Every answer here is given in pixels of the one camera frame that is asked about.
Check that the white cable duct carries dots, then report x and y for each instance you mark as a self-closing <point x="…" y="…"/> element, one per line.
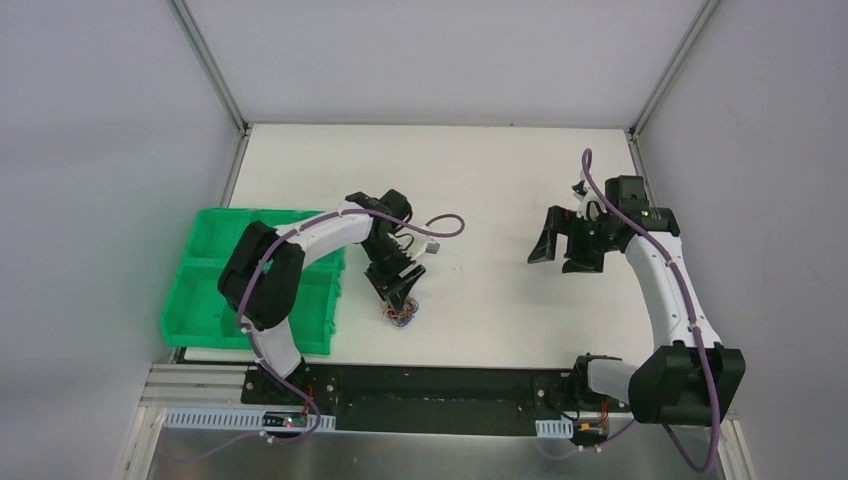
<point x="561" y="428"/>
<point x="277" y="421"/>

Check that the green plastic compartment bin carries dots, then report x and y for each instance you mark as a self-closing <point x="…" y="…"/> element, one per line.
<point x="196" y="315"/>

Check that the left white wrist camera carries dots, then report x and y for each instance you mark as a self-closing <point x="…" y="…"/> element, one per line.
<point x="421" y="245"/>

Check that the left white cable duct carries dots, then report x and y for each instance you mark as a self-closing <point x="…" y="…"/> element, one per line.
<point x="277" y="421"/>

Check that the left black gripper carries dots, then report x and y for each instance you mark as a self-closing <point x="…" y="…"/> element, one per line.
<point x="395" y="267"/>

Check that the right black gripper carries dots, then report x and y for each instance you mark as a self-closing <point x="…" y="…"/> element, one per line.
<point x="574" y="237"/>

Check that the right white cable duct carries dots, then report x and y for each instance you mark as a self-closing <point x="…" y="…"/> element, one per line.
<point x="561" y="428"/>

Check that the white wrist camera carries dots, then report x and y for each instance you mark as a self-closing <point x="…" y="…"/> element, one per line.
<point x="586" y="196"/>
<point x="421" y="245"/>

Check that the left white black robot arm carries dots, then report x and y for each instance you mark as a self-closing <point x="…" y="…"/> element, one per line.
<point x="261" y="278"/>

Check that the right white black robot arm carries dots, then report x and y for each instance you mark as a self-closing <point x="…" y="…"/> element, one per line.
<point x="691" y="378"/>

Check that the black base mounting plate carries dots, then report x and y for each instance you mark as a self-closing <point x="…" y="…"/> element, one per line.
<point x="429" y="400"/>

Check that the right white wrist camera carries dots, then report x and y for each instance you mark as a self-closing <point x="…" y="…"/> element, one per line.
<point x="586" y="196"/>

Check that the aluminium frame rail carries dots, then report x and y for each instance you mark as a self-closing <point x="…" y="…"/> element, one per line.
<point x="186" y="385"/>

